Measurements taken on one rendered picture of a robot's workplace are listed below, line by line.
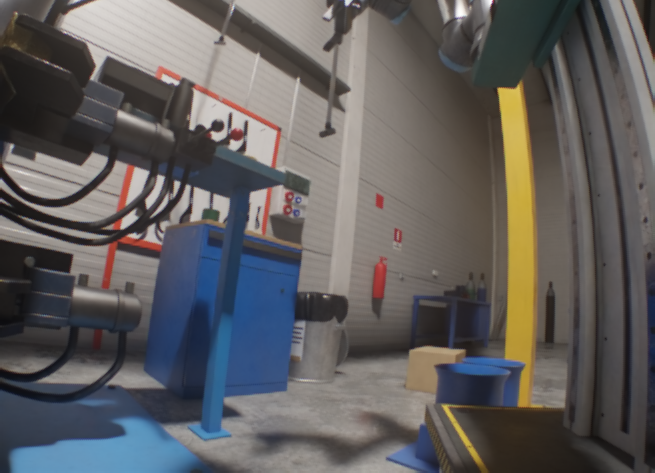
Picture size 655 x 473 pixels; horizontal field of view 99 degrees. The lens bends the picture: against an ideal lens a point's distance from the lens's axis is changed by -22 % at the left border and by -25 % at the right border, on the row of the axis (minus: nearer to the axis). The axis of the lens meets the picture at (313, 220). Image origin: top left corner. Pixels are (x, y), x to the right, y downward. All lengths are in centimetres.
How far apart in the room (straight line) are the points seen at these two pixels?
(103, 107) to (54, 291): 45
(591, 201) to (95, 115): 122
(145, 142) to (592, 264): 115
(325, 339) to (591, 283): 200
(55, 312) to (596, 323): 121
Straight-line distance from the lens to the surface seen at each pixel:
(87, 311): 93
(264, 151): 373
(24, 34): 81
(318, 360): 262
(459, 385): 138
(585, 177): 99
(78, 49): 81
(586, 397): 94
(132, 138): 100
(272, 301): 215
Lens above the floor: 57
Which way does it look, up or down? 13 degrees up
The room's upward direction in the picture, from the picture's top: 6 degrees clockwise
